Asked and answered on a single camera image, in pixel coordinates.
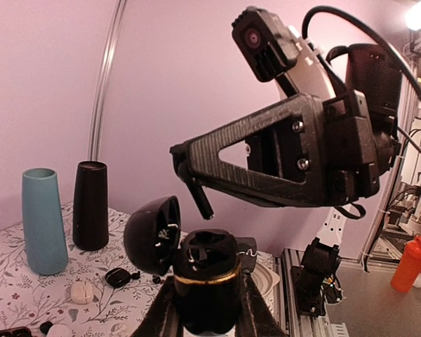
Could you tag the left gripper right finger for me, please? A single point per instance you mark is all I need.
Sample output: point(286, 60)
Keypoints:
point(252, 316)

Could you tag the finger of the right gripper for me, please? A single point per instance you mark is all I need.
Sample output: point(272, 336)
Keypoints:
point(256, 188)

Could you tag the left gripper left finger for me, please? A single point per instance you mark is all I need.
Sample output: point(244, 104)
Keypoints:
point(162, 318)

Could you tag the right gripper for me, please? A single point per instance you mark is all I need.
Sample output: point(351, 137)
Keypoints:
point(333, 144)

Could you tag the black round earbud case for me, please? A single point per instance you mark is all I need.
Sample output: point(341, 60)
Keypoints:
point(204, 264)

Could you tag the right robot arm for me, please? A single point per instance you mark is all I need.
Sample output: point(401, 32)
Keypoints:
point(369, 70)

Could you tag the small black earbud case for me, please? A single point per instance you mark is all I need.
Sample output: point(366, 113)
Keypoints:
point(118, 277)

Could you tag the beige earbud case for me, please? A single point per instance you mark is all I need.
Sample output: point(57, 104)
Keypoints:
point(81, 292)

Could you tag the white oval earbud case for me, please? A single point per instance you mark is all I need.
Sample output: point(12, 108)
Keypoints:
point(59, 330)

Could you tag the open black earbud case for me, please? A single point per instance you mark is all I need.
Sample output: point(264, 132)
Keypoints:
point(21, 331)

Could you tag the beige ribbed plate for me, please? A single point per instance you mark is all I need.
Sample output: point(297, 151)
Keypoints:
point(265, 280)

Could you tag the dark grey mug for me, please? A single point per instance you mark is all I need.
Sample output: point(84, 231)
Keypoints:
point(248, 252)

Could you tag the floral table mat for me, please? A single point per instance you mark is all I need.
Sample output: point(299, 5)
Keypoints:
point(28, 299)

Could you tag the black vase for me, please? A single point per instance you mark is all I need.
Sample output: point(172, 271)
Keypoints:
point(90, 229)

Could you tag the teal vase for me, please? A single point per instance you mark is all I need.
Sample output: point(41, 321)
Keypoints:
point(44, 235)

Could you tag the orange shaker bottle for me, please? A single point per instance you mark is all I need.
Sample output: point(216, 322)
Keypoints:
point(409, 266)

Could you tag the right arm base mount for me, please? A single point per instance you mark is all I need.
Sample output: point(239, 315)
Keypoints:
point(319, 262)

